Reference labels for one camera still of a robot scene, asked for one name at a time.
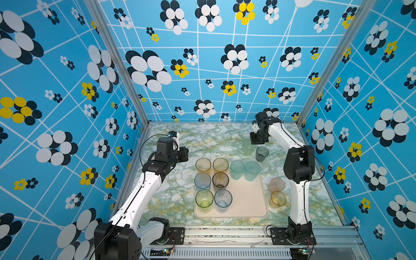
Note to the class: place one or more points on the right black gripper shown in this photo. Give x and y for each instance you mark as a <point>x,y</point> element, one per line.
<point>254,142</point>

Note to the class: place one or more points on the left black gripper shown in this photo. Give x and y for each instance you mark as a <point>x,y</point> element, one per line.
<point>184,154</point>

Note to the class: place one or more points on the small grey glass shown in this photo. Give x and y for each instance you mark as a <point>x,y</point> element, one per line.
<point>261,153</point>

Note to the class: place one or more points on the small light green glass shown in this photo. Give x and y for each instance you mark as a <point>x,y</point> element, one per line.
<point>248,147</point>

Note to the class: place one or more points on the teal dotted glass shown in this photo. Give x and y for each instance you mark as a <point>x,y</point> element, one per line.
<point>237,168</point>
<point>252,169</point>

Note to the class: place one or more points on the tall amber glass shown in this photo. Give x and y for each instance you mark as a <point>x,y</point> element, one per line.
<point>203,165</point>

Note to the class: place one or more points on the textured blue glass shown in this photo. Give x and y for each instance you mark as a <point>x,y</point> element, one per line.
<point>202,181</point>

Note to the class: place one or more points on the tall yellow glass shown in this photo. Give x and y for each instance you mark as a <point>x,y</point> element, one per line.
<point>220,165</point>

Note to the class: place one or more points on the small pink glass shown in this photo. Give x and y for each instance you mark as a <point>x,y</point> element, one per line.
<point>276,184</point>

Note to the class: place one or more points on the tall green glass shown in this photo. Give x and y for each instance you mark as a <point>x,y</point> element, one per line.
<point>204,199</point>

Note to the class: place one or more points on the tall grey glass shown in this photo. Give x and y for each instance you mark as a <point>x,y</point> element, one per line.
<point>220,180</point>

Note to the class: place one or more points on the small amber glass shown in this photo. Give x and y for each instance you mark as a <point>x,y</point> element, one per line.
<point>277,199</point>

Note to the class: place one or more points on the tall pale blue glass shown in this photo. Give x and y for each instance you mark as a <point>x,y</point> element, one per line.
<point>223,200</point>

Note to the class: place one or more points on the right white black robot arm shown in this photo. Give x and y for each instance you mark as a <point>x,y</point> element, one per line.
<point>298,168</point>

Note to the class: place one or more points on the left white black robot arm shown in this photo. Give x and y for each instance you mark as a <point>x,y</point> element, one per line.
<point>123,238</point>

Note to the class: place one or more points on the cream plastic tray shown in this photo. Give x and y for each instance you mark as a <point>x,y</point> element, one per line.
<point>248,200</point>

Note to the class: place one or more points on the left green circuit board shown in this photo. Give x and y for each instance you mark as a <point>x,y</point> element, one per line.
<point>162,252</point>

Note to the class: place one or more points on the green circuit board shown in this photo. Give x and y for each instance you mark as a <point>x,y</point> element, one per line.
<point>299,254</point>
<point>162,252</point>

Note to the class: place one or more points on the right green circuit board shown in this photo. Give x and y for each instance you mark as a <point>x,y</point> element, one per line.
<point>299,254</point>

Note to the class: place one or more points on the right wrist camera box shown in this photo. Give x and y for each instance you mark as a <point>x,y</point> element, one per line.
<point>255,127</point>

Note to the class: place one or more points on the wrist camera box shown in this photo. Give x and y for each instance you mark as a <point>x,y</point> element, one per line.
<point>176,136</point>
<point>255,127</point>

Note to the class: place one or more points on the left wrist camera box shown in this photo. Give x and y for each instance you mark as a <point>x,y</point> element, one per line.
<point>176,136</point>

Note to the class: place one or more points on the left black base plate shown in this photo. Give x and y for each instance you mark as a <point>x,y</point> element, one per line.
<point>176,237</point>

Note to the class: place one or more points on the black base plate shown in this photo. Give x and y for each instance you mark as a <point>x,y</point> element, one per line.
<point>283,236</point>
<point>176,237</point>

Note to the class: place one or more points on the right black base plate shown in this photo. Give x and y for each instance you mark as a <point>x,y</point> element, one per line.
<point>283,236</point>

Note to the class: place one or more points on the aluminium front rail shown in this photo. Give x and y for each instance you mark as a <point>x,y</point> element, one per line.
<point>253,243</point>

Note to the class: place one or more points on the right aluminium corner post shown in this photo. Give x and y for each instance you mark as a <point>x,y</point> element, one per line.
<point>362,13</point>

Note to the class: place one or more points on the aluminium corner post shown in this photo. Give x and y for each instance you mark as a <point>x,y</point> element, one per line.
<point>362,13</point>
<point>108,39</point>

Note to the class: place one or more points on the left aluminium corner post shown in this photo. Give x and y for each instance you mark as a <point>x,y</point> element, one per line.
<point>108,39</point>

